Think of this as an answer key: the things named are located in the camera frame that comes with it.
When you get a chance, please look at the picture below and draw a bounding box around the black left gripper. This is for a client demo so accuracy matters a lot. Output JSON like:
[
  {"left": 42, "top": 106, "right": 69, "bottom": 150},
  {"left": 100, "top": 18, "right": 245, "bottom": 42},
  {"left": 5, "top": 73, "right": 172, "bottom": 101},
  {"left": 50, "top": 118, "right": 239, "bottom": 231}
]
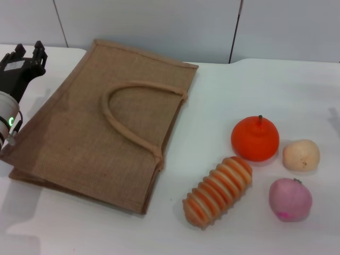
[{"left": 0, "top": 40, "right": 49, "bottom": 104}]

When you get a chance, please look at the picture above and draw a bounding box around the brown jute handbag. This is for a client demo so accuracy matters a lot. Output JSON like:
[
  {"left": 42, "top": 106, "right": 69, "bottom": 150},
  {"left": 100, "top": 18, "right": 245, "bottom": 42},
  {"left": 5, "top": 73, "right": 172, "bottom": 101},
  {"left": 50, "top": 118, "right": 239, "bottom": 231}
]
[{"left": 7, "top": 39, "right": 200, "bottom": 216}]

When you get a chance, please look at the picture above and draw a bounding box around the orange toy fruit with stem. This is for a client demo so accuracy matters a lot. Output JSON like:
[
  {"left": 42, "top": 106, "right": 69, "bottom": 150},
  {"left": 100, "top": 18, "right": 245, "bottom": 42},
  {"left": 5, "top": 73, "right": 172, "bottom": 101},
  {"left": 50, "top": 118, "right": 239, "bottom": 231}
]
[{"left": 230, "top": 114, "right": 280, "bottom": 162}]

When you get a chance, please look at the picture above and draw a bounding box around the striped orange toy bread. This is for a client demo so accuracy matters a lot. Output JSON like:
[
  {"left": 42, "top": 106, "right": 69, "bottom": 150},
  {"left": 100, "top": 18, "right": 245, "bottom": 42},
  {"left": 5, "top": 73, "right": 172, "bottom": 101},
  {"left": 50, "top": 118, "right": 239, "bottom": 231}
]
[{"left": 182, "top": 156, "right": 253, "bottom": 228}]

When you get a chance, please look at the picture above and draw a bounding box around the beige toy fruit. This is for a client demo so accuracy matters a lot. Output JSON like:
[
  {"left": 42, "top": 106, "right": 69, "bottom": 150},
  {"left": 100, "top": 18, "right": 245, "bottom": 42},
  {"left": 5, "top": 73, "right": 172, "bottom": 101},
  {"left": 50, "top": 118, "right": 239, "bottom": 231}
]
[{"left": 282, "top": 139, "right": 321, "bottom": 171}]

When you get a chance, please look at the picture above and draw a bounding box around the pink toy fruit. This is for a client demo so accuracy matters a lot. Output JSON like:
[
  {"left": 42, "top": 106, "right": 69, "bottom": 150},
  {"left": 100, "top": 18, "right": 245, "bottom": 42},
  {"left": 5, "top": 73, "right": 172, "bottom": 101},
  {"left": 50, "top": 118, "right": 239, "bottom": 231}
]
[{"left": 268, "top": 177, "right": 313, "bottom": 223}]

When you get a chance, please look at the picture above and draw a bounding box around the thin wall joint strip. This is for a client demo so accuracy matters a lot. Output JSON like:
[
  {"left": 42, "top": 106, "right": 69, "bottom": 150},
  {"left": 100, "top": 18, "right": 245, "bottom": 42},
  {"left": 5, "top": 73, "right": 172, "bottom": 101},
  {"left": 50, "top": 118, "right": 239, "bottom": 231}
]
[
  {"left": 53, "top": 0, "right": 69, "bottom": 49},
  {"left": 228, "top": 0, "right": 244, "bottom": 64}
]

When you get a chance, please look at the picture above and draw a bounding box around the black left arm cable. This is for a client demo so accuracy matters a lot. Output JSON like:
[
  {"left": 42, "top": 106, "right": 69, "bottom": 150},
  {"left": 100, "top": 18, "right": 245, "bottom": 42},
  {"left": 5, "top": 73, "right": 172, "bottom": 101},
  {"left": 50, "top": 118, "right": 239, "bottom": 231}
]
[{"left": 0, "top": 110, "right": 23, "bottom": 160}]

